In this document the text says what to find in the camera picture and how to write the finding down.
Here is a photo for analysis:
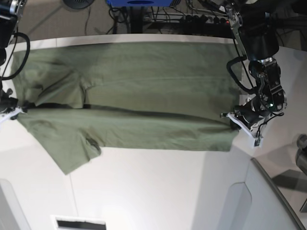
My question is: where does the black round fan base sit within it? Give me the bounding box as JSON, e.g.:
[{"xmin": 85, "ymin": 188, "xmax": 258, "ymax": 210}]
[{"xmin": 63, "ymin": 0, "xmax": 94, "ymax": 10}]

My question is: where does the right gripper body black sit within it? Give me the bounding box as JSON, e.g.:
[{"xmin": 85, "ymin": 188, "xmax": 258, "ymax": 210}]
[{"xmin": 0, "ymin": 88, "xmax": 22, "ymax": 115}]

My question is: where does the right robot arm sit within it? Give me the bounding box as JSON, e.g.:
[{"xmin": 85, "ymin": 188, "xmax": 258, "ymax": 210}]
[{"xmin": 0, "ymin": 0, "xmax": 30, "ymax": 115}]

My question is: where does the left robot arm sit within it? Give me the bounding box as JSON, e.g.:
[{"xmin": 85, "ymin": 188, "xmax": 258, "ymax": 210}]
[{"xmin": 223, "ymin": 0, "xmax": 307, "ymax": 130}]

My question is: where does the black table leg post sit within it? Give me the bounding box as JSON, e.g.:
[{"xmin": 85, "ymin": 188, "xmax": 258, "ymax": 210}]
[{"xmin": 129, "ymin": 7, "xmax": 145, "ymax": 34}]

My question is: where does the blue plastic bin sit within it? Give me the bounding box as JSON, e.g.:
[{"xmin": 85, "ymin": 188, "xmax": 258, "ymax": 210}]
[{"xmin": 107, "ymin": 0, "xmax": 172, "ymax": 7}]

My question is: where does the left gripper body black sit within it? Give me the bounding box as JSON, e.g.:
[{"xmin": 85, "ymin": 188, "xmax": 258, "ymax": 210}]
[{"xmin": 234, "ymin": 98, "xmax": 270, "ymax": 130}]

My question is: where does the power strip with red light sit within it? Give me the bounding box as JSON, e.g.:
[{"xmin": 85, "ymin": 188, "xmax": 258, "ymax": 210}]
[{"xmin": 185, "ymin": 15, "xmax": 229, "ymax": 25}]

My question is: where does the green t-shirt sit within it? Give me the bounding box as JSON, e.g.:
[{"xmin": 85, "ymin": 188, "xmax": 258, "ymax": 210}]
[{"xmin": 13, "ymin": 42, "xmax": 240, "ymax": 174}]

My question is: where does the grey metal stand right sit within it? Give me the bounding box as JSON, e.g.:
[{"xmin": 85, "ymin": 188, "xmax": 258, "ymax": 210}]
[{"xmin": 252, "ymin": 134, "xmax": 307, "ymax": 230}]

